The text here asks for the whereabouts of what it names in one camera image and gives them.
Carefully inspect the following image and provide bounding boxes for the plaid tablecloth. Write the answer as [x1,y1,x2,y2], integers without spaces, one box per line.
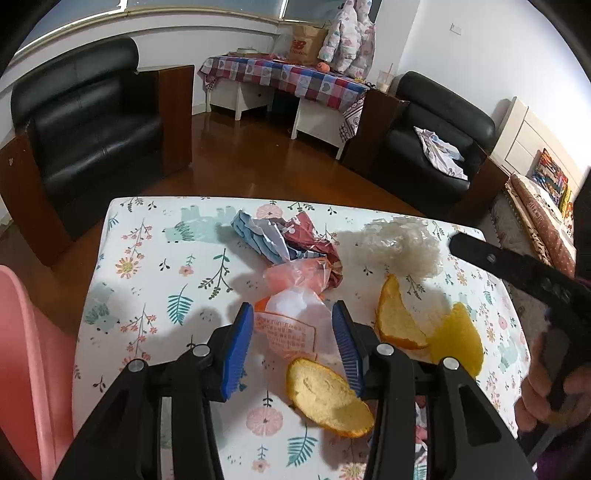
[198,54,372,144]

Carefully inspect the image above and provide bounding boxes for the red wrapper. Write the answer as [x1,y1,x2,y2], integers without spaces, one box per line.
[281,212,345,291]

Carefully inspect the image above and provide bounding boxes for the white bed headboard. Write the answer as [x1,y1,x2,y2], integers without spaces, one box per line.
[491,97,587,185]

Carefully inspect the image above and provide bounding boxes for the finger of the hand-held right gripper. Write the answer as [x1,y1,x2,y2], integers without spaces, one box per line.
[449,232,591,306]

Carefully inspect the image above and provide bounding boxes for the brown paper bag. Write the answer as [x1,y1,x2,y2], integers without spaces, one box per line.
[288,23,329,65]

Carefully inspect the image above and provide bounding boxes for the orange white plastic wrapper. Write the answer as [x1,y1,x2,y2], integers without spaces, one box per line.
[253,257,345,363]

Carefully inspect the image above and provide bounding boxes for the blue white paper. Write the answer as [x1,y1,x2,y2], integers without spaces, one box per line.
[231,210,293,266]

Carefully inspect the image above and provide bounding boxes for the pink plastic bin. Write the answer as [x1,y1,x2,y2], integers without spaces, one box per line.
[0,265,83,480]

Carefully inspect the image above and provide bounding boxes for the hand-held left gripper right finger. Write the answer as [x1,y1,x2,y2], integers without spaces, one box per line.
[331,300,539,480]

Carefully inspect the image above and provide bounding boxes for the large orange peel piece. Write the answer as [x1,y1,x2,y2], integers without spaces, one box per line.
[286,357,376,438]

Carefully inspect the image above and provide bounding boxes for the brown patterned bedding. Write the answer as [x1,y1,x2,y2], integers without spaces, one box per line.
[505,174,578,278]

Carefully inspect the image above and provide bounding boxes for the colourful striped pillow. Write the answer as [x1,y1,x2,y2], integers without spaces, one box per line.
[531,148,570,205]

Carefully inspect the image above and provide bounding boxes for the floral tablecloth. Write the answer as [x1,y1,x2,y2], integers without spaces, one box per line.
[74,198,532,480]

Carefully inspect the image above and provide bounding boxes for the white patterned puffer jacket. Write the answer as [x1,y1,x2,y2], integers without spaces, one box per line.
[318,0,377,79]

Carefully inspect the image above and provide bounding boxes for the white desk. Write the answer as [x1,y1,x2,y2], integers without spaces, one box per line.
[205,80,347,160]

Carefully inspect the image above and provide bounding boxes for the person's right hand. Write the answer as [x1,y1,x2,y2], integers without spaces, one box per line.
[514,331,591,433]

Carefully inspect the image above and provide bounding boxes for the curved orange peel piece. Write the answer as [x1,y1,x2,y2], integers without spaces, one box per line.
[375,274,432,350]

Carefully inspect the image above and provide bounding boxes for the yellow orange peel piece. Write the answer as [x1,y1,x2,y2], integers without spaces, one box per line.
[427,302,485,379]

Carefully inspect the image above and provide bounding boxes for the floral cloth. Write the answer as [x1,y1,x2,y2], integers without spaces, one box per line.
[414,127,469,181]

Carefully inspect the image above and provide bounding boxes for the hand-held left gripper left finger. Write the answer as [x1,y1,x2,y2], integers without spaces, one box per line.
[53,304,256,480]

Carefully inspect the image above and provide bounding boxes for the crumpled white plastic film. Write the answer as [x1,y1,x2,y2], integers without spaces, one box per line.
[360,216,445,280]

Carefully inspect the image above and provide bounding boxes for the grey shaggy rug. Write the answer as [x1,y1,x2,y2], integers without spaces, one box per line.
[480,194,555,333]

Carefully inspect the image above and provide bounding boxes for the black armchair with wooden sides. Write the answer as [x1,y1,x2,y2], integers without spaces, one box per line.
[342,71,509,222]
[0,37,195,268]

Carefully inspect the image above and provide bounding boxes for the window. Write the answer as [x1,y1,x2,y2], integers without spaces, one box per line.
[14,0,384,52]

